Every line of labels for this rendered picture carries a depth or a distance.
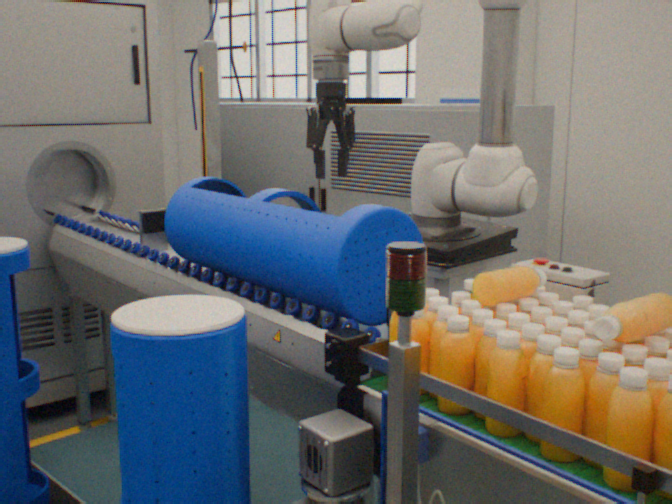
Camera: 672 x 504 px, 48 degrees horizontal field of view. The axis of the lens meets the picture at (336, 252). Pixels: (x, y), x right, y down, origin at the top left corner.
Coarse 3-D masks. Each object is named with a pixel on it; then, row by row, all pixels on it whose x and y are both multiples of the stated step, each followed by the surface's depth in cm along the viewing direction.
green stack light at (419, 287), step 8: (392, 280) 116; (400, 280) 115; (416, 280) 115; (424, 280) 116; (392, 288) 116; (400, 288) 115; (408, 288) 115; (416, 288) 116; (424, 288) 117; (392, 296) 116; (400, 296) 116; (408, 296) 115; (416, 296) 116; (424, 296) 117; (392, 304) 117; (400, 304) 116; (408, 304) 116; (416, 304) 116; (424, 304) 118
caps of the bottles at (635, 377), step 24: (576, 312) 144; (600, 312) 146; (504, 336) 130; (528, 336) 134; (552, 336) 130; (576, 336) 131; (648, 336) 129; (576, 360) 121; (600, 360) 119; (648, 360) 118; (624, 384) 113
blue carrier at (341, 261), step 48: (192, 192) 229; (240, 192) 244; (288, 192) 207; (192, 240) 222; (240, 240) 200; (288, 240) 184; (336, 240) 170; (384, 240) 176; (288, 288) 189; (336, 288) 170; (384, 288) 179
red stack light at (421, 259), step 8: (392, 256) 115; (400, 256) 114; (408, 256) 114; (416, 256) 114; (424, 256) 116; (392, 264) 115; (400, 264) 115; (408, 264) 114; (416, 264) 115; (424, 264) 116; (392, 272) 116; (400, 272) 115; (408, 272) 115; (416, 272) 115; (424, 272) 116; (408, 280) 115
